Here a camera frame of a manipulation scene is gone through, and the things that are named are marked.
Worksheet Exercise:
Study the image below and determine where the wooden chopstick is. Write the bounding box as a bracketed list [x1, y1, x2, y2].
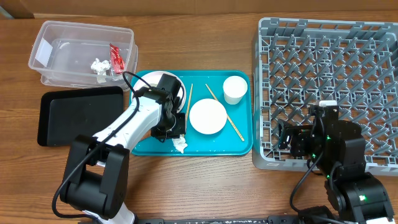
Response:
[185, 83, 193, 121]
[205, 84, 245, 142]

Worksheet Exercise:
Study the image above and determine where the red snack wrapper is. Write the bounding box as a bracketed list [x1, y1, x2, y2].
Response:
[109, 44, 125, 74]

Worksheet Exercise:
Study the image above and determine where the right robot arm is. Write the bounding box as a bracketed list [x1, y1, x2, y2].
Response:
[278, 118, 395, 223]

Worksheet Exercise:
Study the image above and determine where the right wooden chopstick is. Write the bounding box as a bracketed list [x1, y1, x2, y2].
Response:
[205, 84, 245, 142]

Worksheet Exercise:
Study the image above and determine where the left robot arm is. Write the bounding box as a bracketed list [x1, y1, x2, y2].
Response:
[52, 84, 186, 223]

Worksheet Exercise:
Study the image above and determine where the black tray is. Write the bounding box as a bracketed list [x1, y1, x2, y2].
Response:
[37, 86, 124, 147]

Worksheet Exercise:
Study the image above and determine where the grey dishwasher rack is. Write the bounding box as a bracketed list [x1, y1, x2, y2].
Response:
[252, 17, 397, 176]

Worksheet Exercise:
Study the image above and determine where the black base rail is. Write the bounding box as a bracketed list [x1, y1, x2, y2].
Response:
[138, 215, 301, 224]

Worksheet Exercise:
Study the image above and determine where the white tissue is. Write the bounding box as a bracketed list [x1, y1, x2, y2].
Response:
[90, 58, 111, 75]

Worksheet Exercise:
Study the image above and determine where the white napkin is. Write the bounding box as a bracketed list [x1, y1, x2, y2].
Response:
[172, 135, 188, 154]

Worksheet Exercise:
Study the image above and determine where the white upturned bowl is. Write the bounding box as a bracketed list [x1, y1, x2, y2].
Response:
[189, 98, 227, 135]

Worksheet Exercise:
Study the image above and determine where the white paper cup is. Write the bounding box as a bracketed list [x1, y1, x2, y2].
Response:
[223, 76, 248, 105]

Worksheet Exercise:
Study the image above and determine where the clear plastic waste bin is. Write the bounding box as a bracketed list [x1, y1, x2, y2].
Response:
[28, 21, 138, 91]

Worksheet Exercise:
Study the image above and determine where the left wooden chopstick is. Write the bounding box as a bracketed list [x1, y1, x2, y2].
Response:
[185, 83, 193, 121]

